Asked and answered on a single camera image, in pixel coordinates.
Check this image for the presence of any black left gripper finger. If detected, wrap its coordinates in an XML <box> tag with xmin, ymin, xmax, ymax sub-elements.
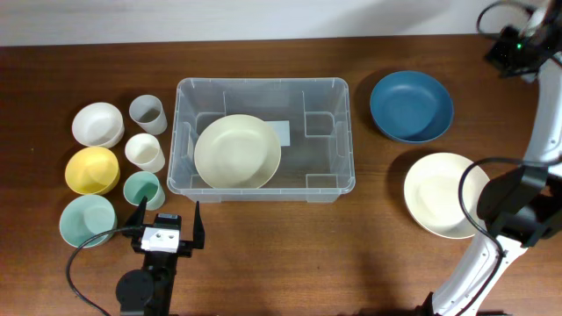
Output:
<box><xmin>184</xmin><ymin>202</ymin><xmax>205</xmax><ymax>250</ymax></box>
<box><xmin>122</xmin><ymin>196</ymin><xmax>148</xmax><ymax>238</ymax></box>

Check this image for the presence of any beige bowl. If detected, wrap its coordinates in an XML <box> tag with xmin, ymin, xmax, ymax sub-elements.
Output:
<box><xmin>194</xmin><ymin>114</ymin><xmax>282</xmax><ymax>189</ymax></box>

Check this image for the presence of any dark blue bowl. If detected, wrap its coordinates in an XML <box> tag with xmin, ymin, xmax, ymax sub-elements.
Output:
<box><xmin>370</xmin><ymin>71</ymin><xmax>455</xmax><ymax>144</ymax></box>

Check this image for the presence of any cream white bowl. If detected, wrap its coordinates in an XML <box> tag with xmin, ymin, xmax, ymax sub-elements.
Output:
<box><xmin>403</xmin><ymin>153</ymin><xmax>477</xmax><ymax>240</ymax></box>

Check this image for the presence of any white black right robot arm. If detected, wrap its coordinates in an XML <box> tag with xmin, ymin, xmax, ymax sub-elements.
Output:
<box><xmin>414</xmin><ymin>0</ymin><xmax>561</xmax><ymax>315</ymax></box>

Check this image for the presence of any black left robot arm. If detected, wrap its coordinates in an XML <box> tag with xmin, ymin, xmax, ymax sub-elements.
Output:
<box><xmin>116</xmin><ymin>197</ymin><xmax>205</xmax><ymax>316</ymax></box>

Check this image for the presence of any clear plastic storage container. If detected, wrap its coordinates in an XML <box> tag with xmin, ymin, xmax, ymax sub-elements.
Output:
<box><xmin>167</xmin><ymin>77</ymin><xmax>356</xmax><ymax>203</ymax></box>

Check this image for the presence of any mint green plastic cup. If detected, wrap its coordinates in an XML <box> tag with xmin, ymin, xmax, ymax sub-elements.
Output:
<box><xmin>123</xmin><ymin>171</ymin><xmax>166</xmax><ymax>211</ymax></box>

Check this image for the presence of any small mint green bowl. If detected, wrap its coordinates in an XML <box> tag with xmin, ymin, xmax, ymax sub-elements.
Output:
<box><xmin>59</xmin><ymin>195</ymin><xmax>118</xmax><ymax>248</ymax></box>

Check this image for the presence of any small yellow bowl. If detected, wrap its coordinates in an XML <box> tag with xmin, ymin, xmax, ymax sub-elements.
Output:
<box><xmin>64</xmin><ymin>147</ymin><xmax>120</xmax><ymax>195</ymax></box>

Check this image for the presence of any cream plastic cup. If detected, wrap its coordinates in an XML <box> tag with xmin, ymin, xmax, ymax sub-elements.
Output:
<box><xmin>125</xmin><ymin>133</ymin><xmax>165</xmax><ymax>173</ymax></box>

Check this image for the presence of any small white bowl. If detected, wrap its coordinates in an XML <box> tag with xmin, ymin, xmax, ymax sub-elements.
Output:
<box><xmin>71</xmin><ymin>102</ymin><xmax>125</xmax><ymax>148</ymax></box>

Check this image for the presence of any grey plastic cup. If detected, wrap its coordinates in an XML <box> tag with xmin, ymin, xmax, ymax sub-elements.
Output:
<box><xmin>129</xmin><ymin>95</ymin><xmax>168</xmax><ymax>135</ymax></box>

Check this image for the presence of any black left camera cable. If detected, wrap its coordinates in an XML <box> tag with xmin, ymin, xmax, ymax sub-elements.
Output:
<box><xmin>65</xmin><ymin>226</ymin><xmax>144</xmax><ymax>316</ymax></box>

